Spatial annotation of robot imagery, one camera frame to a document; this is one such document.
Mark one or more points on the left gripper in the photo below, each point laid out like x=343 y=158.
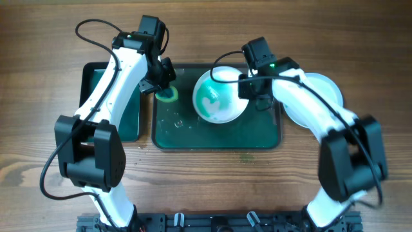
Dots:
x=154 y=83

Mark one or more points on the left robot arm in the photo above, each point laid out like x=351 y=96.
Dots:
x=88 y=147

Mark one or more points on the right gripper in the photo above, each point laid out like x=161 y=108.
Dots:
x=250 y=87

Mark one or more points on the small black water tray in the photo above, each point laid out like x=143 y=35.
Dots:
x=129 y=127

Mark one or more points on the pale blue plate bottom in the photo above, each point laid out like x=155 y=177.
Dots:
x=318 y=81

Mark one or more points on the white plate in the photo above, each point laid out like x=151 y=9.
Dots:
x=216 y=102
x=336 y=90

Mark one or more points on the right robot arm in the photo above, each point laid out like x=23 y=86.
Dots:
x=352 y=159

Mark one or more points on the large dark green tray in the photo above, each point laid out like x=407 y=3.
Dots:
x=177 y=126

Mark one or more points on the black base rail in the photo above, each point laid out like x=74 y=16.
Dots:
x=278 y=222

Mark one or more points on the green yellow sponge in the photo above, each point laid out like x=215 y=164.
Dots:
x=167 y=95

